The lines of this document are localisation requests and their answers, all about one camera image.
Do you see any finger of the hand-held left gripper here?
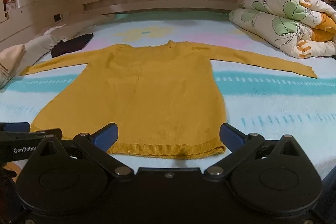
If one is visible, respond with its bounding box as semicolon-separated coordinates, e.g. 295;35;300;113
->
0;122;30;133
0;128;63;141

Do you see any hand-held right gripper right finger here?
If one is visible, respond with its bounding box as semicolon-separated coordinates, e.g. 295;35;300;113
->
204;123;303;178

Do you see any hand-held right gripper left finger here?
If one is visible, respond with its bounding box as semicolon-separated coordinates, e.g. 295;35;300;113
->
39;123;133;178

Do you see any yellow knit sweater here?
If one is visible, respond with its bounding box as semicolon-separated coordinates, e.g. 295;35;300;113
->
20;40;318;160

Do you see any flower-printed bed sheet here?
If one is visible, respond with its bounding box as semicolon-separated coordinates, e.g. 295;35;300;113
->
0;11;336;181

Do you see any beige pillow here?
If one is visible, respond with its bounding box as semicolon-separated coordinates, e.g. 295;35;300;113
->
0;44;27;89

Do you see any grey pillow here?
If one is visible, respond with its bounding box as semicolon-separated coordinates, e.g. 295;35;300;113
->
24;26;80;58

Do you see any dark folded cloth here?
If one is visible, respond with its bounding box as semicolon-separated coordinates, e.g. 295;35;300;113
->
50;33;94;58

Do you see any floral white comforter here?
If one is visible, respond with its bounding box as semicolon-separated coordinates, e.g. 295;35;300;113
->
229;0;336;59

